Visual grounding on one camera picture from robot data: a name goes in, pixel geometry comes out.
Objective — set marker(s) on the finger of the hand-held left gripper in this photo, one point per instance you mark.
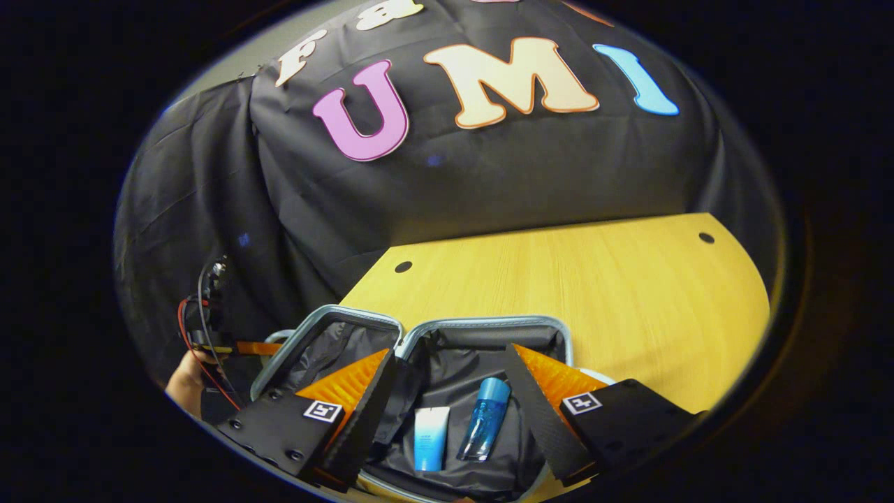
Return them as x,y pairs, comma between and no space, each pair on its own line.
258,348

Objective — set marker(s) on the black backdrop cloth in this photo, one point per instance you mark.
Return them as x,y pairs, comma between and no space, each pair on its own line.
489,175

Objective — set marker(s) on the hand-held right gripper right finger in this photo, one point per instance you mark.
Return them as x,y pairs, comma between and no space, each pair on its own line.
534,412

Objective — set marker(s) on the light blue suitcase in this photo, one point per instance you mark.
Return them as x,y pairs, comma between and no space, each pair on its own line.
454,363

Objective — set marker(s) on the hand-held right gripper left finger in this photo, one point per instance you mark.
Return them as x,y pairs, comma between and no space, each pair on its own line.
367,419

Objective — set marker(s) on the blue glass bottle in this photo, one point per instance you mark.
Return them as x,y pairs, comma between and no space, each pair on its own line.
485,419

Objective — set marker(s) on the white and blue tube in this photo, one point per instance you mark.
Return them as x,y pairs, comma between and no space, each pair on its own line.
429,440

